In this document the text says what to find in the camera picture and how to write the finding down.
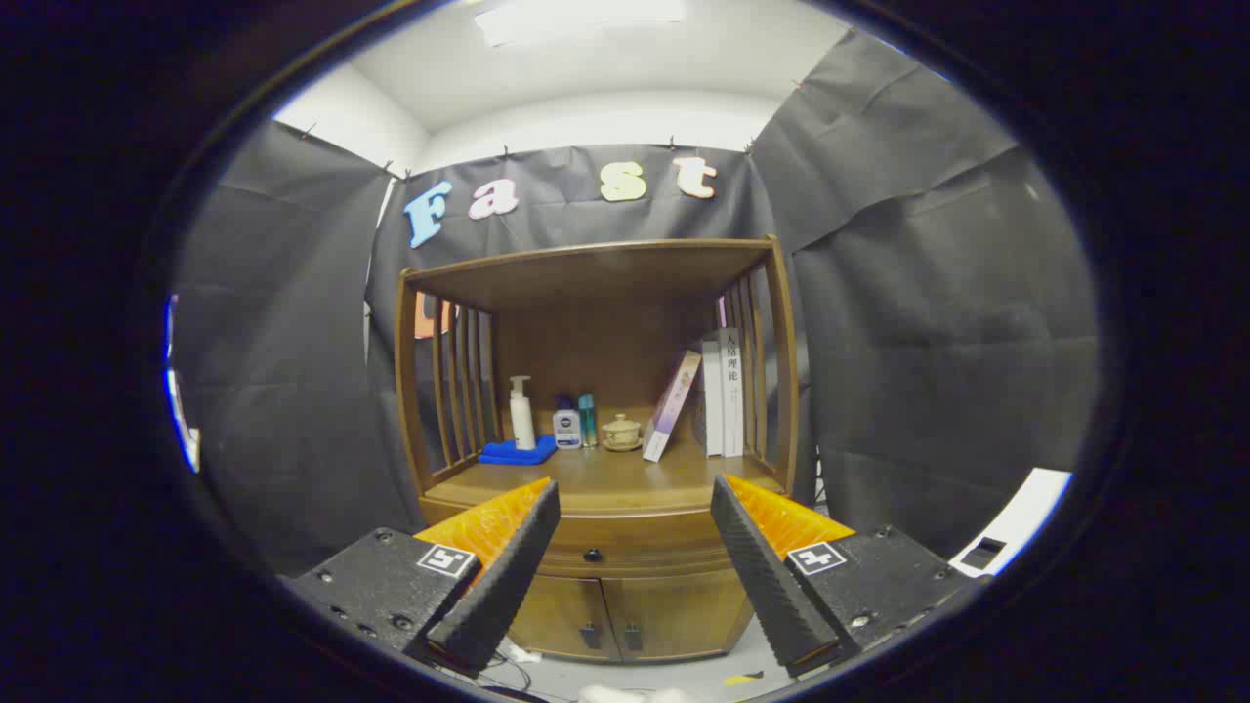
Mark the pink leaning book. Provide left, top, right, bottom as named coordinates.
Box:
left=642, top=350, right=703, bottom=463

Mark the white book with black lettering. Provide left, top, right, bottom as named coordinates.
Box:
left=720, top=327, right=746, bottom=458

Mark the wooden drawer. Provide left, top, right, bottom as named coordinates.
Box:
left=532, top=510, right=745, bottom=579

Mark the tangle of floor cables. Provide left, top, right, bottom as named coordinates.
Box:
left=477, top=640, right=550, bottom=700

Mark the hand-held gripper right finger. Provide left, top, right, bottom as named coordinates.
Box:
left=710, top=474, right=992, bottom=677

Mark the black backdrop cloth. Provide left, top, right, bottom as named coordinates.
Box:
left=168, top=29, right=1103, bottom=577

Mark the wooden countertop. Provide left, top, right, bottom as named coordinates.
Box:
left=422, top=444, right=787, bottom=517

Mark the wooden cabinet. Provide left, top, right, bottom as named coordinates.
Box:
left=395, top=236, right=802, bottom=665

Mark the white appliance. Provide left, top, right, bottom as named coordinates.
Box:
left=949, top=469, right=1073, bottom=577

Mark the blue folded cloth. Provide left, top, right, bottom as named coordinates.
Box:
left=478, top=435, right=558, bottom=467

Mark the white pump bottle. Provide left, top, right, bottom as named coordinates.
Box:
left=509, top=376, right=537, bottom=452

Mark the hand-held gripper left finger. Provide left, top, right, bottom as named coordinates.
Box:
left=283, top=476, right=563, bottom=677

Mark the wooden cabinet door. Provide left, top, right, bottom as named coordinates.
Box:
left=508, top=578, right=614, bottom=662
left=598, top=569, right=755, bottom=662

